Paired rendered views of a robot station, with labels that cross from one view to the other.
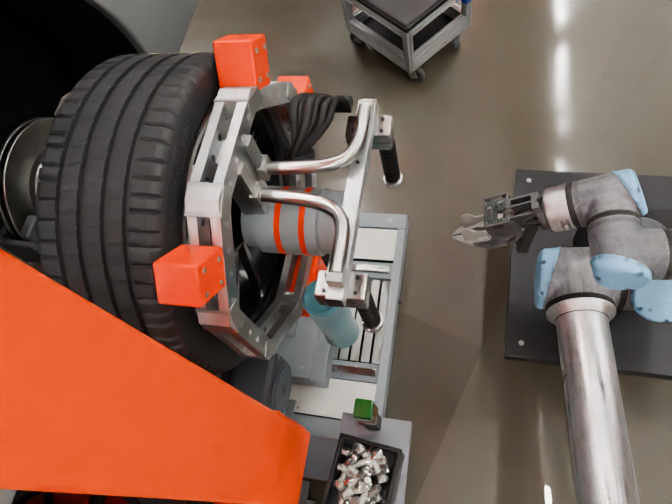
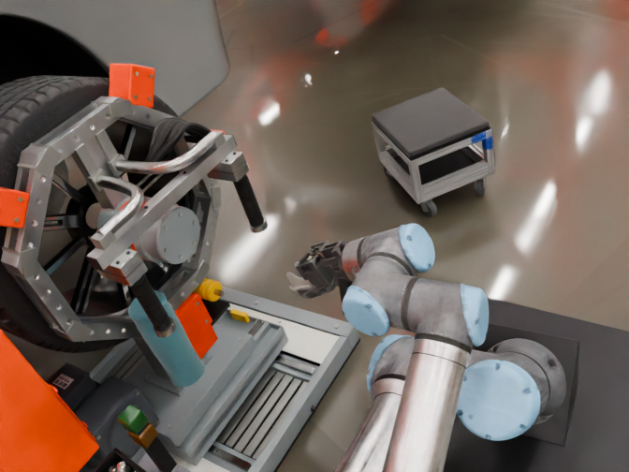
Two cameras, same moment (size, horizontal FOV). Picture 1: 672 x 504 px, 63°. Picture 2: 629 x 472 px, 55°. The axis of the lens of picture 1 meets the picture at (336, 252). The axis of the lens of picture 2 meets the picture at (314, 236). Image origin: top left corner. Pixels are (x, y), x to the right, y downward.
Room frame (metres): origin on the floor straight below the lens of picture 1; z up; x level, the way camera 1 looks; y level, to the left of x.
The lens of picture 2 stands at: (-0.47, -0.56, 1.58)
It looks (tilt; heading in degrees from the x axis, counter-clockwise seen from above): 37 degrees down; 12
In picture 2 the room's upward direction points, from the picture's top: 18 degrees counter-clockwise
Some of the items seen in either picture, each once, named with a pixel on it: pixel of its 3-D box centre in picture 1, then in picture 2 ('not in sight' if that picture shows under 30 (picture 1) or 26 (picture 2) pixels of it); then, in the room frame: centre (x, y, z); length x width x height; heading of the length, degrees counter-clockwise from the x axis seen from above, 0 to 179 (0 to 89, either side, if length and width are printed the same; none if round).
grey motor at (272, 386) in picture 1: (223, 384); (95, 419); (0.56, 0.47, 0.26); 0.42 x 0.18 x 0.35; 59
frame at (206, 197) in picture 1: (267, 219); (127, 223); (0.64, 0.10, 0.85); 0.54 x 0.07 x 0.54; 149
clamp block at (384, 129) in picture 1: (369, 132); (225, 164); (0.68, -0.16, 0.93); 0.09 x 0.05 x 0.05; 59
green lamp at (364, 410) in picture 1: (364, 410); (133, 419); (0.24, 0.08, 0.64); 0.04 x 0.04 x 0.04; 59
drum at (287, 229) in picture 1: (299, 220); (148, 228); (0.61, 0.04, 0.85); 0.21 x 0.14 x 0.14; 59
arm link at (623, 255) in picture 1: (623, 251); (381, 295); (0.27, -0.47, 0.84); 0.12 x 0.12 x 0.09; 64
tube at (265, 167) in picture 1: (312, 127); (160, 139); (0.66, -0.05, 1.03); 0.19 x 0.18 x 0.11; 59
